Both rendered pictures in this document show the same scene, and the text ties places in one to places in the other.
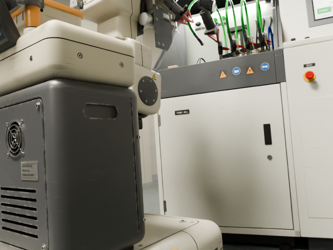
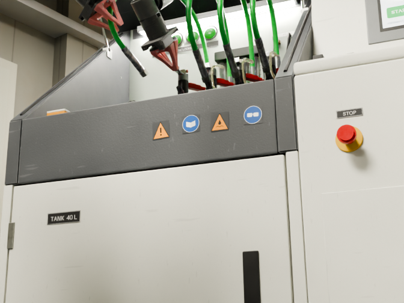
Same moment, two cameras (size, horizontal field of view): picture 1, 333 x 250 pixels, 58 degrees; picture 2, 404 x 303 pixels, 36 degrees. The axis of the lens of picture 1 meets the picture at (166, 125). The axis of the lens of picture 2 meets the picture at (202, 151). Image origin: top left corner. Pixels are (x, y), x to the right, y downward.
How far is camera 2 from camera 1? 0.45 m
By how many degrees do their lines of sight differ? 13
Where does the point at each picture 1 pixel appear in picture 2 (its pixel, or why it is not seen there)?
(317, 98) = (367, 192)
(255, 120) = (225, 241)
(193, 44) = (145, 85)
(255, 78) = (230, 140)
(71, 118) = not seen: outside the picture
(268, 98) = (258, 189)
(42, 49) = not seen: outside the picture
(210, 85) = (133, 154)
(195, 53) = not seen: hidden behind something
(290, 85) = (307, 159)
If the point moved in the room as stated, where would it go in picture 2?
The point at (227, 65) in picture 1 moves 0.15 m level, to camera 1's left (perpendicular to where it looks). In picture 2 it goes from (172, 111) to (103, 111)
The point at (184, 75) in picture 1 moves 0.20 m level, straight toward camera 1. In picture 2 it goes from (77, 130) to (54, 98)
